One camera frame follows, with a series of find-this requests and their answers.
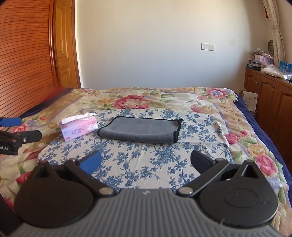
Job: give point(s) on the blue floral white cloth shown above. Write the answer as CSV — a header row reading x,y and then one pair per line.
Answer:
x,y
136,165

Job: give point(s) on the wooden slatted headboard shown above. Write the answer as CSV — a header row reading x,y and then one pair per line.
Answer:
x,y
27,65

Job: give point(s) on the clutter pile on cabinet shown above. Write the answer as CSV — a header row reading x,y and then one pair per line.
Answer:
x,y
265,63

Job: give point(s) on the white wall switch socket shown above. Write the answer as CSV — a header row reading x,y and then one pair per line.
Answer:
x,y
206,46

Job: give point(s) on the beige patterned curtain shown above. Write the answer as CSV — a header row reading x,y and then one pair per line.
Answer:
x,y
274,18

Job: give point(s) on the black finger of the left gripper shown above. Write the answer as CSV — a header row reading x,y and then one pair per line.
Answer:
x,y
12,142

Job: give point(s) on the white paper bag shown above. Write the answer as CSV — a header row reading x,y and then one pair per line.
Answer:
x,y
250,100

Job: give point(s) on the floral bed blanket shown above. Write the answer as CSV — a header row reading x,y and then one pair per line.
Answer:
x,y
243,142

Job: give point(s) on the purple and grey towel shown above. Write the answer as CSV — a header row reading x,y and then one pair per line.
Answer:
x,y
142,130

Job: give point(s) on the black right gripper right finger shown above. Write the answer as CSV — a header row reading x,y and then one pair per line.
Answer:
x,y
218,172

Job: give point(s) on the wooden door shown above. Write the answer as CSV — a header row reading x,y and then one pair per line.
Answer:
x,y
65,43

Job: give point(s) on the pink cotton tissue box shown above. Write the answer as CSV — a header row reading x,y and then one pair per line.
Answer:
x,y
78,125

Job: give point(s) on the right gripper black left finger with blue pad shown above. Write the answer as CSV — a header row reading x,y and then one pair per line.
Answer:
x,y
73,178

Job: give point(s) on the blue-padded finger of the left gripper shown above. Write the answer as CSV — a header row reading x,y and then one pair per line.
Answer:
x,y
9,122

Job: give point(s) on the wooden cabinet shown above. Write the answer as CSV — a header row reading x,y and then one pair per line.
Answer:
x,y
273,111

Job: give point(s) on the navy blue bed sheet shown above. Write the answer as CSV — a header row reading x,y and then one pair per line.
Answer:
x,y
262,135

